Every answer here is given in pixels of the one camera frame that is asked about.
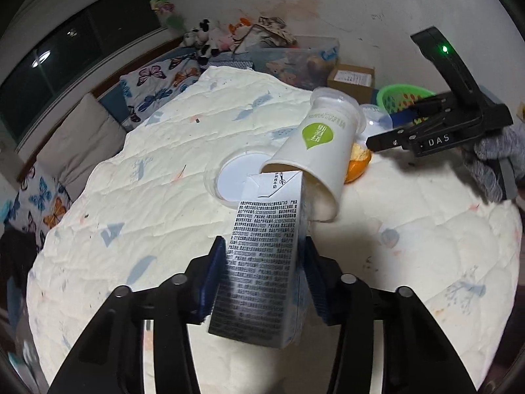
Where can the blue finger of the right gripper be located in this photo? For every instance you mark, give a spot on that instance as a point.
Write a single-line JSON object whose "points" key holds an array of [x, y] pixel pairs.
{"points": [[388, 140]]}

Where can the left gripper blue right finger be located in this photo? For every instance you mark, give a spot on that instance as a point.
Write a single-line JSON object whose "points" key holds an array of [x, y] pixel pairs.
{"points": [[418, 357]]}

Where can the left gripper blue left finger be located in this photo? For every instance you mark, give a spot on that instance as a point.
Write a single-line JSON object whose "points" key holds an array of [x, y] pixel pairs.
{"points": [[108, 358]]}

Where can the orange peel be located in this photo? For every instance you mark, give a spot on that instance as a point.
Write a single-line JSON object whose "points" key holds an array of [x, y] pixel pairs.
{"points": [[360, 156]]}

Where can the white paper cup green logo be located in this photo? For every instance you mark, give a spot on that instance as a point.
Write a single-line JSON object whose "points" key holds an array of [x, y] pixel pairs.
{"points": [[320, 147]]}

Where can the blue white milk carton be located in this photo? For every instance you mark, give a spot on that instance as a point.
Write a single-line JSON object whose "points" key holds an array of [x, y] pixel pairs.
{"points": [[263, 296]]}

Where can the clear round plastic container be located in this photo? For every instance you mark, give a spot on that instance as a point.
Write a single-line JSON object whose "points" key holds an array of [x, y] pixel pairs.
{"points": [[225, 177]]}

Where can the clear plastic dome lid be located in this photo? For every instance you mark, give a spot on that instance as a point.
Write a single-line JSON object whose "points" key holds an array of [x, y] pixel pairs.
{"points": [[378, 121]]}

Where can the grey knit gloved hand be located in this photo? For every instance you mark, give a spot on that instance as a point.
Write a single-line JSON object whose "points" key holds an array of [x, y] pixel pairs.
{"points": [[496, 163]]}

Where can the green plastic mesh basket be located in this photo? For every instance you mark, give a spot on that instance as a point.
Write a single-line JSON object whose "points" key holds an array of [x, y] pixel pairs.
{"points": [[395, 98]]}

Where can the brown cardboard box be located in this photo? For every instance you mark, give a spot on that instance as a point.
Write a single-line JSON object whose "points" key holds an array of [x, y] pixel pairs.
{"points": [[355, 81]]}

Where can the clear plastic toy bin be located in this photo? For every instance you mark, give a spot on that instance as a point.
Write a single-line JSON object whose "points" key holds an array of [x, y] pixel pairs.
{"points": [[306, 64]]}

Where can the cream quilted blanket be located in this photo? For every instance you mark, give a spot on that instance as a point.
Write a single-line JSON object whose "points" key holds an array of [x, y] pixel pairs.
{"points": [[145, 213]]}

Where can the plush toy pile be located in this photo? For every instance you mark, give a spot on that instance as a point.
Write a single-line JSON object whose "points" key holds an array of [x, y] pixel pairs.
{"points": [[209, 40]]}

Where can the butterfly pillow left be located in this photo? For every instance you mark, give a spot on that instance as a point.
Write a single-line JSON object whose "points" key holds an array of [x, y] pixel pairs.
{"points": [[39, 205]]}

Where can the butterfly pillow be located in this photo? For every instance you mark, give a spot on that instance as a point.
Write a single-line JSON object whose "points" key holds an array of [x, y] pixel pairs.
{"points": [[147, 89], [39, 205]]}

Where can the grey pillow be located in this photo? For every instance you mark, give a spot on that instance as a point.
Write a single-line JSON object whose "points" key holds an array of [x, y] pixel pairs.
{"points": [[87, 136]]}

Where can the butterfly pillow right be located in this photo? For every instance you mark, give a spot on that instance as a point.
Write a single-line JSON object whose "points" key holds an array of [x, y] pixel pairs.
{"points": [[147, 89]]}

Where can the artificial flower decoration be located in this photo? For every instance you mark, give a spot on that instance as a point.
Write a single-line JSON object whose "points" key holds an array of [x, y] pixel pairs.
{"points": [[168, 16]]}

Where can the window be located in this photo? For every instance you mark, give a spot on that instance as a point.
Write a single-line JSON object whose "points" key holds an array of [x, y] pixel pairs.
{"points": [[66, 53]]}

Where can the black camera handle unit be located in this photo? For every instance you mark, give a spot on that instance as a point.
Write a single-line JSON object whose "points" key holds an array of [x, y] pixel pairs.
{"points": [[434, 46]]}

